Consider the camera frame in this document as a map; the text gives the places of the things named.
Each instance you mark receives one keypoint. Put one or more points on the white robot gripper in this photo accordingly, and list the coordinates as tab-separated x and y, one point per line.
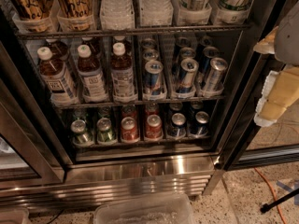
289	37

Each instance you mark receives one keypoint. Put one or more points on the tea bottle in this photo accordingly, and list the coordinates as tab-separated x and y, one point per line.
57	77
91	75
122	74

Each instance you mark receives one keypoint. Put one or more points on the right fridge glass door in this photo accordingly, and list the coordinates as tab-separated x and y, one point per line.
245	144

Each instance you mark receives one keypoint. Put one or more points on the fridge glass door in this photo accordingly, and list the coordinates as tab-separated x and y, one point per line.
245	144
21	126

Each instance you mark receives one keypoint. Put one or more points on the right clear water bottle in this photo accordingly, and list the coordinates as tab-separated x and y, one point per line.
155	12

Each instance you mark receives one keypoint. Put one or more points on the clear water bottle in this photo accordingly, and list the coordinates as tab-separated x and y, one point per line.
155	12
117	14

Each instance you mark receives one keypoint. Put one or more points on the left clear water bottle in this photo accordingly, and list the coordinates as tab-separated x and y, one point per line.
117	14

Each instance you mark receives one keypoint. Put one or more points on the stainless steel fridge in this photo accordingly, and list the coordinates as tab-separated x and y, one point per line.
97	174

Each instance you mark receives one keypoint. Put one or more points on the gold top-shelf can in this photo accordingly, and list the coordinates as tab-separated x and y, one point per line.
75	15
34	11

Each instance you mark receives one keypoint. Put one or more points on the left gold top-shelf can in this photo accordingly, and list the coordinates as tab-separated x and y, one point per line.
34	11

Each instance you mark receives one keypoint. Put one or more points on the left fridge glass door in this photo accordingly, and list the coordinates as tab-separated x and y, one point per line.
21	126

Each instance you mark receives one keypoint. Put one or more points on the front right energy drink can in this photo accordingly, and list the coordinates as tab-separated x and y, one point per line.
217	69

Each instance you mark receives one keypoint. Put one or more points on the energy drink can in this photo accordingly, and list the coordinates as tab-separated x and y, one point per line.
186	75
153	77
217	69

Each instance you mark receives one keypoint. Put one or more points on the right green-white tall can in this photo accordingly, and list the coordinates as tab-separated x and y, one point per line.
232	11

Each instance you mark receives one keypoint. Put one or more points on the green-white tall can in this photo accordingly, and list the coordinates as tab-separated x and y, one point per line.
232	11
191	12

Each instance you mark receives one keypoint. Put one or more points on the front middle energy drink can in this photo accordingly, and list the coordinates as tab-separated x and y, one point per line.
186	75

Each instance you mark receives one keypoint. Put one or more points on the right dark blue soda can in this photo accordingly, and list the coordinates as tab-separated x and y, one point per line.
200	124

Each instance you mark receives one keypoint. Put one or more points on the dark blue soda can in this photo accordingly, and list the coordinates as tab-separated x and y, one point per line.
177	125
200	124

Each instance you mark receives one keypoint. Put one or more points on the left green-white tall can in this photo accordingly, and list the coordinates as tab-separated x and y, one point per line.
191	12

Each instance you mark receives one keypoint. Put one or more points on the left dark blue soda can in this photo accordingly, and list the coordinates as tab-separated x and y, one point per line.
177	125

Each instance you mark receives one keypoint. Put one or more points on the front left energy drink can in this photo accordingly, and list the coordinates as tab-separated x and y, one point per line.
153	77

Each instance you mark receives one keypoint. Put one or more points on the right red soda can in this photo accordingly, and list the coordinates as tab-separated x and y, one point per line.
153	127

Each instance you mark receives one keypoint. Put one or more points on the red soda can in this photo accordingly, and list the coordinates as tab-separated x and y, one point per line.
153	127
129	131

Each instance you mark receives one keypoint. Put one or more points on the black tripod leg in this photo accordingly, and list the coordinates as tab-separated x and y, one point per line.
268	206

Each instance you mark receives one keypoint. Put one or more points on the left red soda can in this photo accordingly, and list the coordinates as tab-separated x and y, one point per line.
129	131

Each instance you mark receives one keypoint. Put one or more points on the clear plastic bin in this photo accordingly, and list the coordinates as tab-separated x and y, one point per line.
161	208

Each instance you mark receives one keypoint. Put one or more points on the green soda can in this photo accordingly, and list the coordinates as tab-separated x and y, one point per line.
105	131
82	136

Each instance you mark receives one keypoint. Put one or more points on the left green soda can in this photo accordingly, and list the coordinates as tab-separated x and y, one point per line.
82	136

